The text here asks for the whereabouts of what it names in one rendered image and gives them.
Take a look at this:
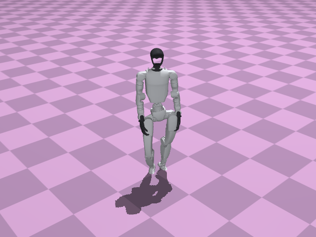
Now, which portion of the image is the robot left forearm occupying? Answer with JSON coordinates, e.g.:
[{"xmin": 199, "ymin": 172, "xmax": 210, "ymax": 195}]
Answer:
[{"xmin": 173, "ymin": 91, "xmax": 181, "ymax": 115}]

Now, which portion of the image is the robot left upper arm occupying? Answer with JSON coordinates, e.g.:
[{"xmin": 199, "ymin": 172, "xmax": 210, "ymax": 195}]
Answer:
[{"xmin": 168, "ymin": 70, "xmax": 178, "ymax": 98}]

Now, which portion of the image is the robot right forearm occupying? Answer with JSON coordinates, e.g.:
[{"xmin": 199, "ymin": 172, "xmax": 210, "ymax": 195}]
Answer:
[{"xmin": 136, "ymin": 94, "xmax": 145, "ymax": 120}]

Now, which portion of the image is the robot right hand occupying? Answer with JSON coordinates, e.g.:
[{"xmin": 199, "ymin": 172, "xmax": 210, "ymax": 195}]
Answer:
[{"xmin": 138, "ymin": 115, "xmax": 149, "ymax": 136}]

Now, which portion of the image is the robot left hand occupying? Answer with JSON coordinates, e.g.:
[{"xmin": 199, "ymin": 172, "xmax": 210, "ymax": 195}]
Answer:
[{"xmin": 174, "ymin": 112, "xmax": 181, "ymax": 131}]

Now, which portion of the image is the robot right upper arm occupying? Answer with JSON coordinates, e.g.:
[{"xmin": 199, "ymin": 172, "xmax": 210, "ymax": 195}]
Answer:
[{"xmin": 136, "ymin": 71, "xmax": 146, "ymax": 101}]

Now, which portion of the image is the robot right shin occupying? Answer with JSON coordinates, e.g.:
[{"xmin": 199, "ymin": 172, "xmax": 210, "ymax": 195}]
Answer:
[{"xmin": 145, "ymin": 156, "xmax": 154, "ymax": 168}]

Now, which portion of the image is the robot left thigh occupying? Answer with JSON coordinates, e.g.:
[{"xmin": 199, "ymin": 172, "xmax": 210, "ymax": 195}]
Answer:
[{"xmin": 160, "ymin": 110, "xmax": 178, "ymax": 146}]

